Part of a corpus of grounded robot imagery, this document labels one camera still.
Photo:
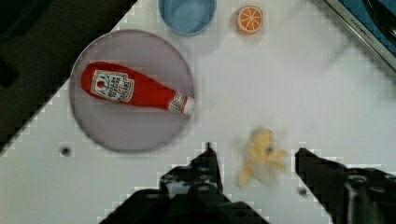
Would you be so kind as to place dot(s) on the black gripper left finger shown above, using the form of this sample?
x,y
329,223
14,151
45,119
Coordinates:
x,y
189,194

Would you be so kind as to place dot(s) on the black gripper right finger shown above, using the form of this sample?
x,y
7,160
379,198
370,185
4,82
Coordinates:
x,y
349,195

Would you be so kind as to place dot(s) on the grey round plate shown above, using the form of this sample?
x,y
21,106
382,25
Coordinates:
x,y
122,127

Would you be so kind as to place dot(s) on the red plush ketchup bottle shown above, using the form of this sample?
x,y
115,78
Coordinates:
x,y
122,85

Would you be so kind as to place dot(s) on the blue bowl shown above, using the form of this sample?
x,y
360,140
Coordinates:
x,y
187,17

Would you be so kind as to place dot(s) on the orange slice toy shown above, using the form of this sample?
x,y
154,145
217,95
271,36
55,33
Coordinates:
x,y
249,20

